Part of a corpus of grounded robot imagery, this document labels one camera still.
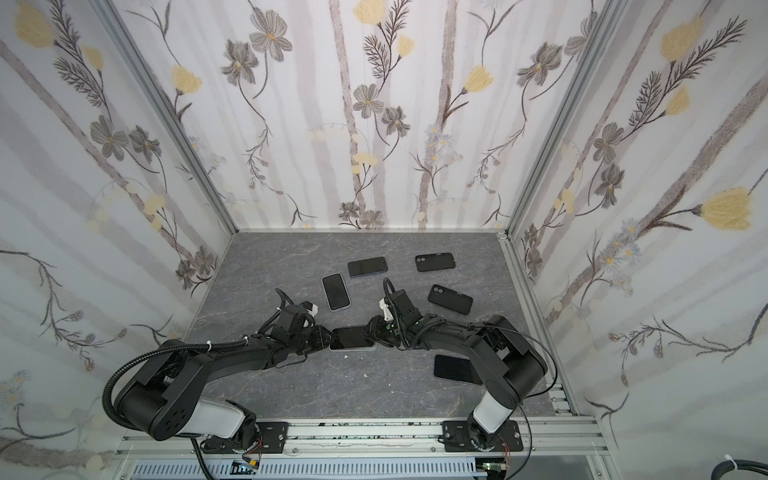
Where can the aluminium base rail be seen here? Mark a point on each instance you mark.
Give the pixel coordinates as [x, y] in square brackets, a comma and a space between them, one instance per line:
[359, 410]

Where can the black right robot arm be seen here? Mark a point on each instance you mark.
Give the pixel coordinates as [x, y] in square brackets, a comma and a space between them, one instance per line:
[504, 358]

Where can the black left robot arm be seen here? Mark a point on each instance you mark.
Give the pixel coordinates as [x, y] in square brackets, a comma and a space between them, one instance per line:
[160, 392]

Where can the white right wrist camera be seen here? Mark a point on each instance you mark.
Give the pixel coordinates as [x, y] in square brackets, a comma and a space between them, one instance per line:
[387, 312]

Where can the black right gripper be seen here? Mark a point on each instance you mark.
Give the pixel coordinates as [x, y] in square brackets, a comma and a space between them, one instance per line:
[385, 335]

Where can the blue phone black screen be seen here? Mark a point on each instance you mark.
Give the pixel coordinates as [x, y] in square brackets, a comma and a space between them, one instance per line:
[336, 291]

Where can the purple cased phone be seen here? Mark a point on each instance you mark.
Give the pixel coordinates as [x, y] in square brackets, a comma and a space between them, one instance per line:
[455, 369]
[353, 338]

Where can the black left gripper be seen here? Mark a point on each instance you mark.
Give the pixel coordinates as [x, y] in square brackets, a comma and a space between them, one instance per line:
[320, 334]

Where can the black phone case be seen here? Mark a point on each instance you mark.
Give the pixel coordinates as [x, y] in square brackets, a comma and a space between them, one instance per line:
[450, 299]
[435, 262]

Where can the light blue phone case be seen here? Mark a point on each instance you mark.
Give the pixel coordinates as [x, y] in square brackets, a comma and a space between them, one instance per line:
[336, 291]

